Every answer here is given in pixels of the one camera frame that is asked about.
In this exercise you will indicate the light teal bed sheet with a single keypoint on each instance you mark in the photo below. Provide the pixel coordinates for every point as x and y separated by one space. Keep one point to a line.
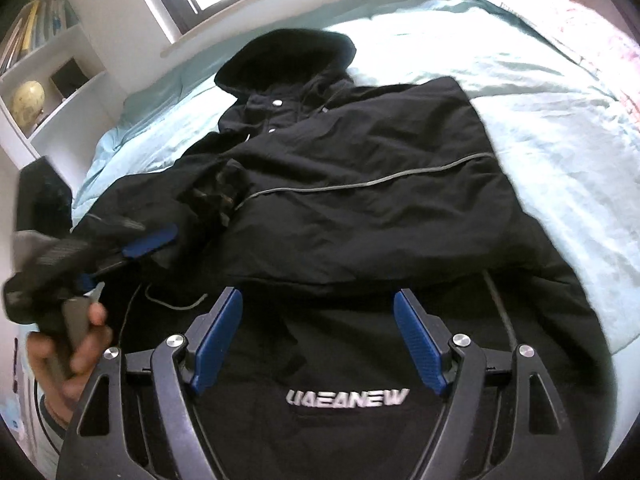
540 125

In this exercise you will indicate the row of books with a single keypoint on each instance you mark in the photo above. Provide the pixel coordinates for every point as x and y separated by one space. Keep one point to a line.
42 22

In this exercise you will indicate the white bookshelf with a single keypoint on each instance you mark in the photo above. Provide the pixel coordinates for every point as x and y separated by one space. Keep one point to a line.
80 105

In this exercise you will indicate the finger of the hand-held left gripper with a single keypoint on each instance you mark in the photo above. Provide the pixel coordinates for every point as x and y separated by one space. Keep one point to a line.
90 286
150 241

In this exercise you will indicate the white window sill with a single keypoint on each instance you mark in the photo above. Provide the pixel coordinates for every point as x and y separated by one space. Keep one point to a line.
320 0

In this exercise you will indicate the person's left forearm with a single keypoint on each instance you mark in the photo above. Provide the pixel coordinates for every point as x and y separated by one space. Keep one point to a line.
52 412

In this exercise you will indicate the pink floral quilt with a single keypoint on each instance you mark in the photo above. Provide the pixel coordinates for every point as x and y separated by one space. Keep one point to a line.
590 25

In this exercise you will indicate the black hooded jacket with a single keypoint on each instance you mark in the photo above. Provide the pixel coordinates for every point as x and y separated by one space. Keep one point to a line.
350 200

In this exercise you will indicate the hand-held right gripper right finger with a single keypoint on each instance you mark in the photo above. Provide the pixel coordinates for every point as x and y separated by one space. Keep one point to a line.
417 332

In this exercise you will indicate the yellow globe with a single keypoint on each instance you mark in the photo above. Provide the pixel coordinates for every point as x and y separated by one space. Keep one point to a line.
28 102

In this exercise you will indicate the dark picture frame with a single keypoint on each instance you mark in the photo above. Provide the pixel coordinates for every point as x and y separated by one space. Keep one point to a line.
69 77

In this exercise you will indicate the person's left hand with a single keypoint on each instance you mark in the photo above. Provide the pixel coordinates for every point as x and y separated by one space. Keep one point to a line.
82 355

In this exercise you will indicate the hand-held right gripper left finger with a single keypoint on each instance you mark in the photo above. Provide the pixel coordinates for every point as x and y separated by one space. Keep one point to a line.
220 330

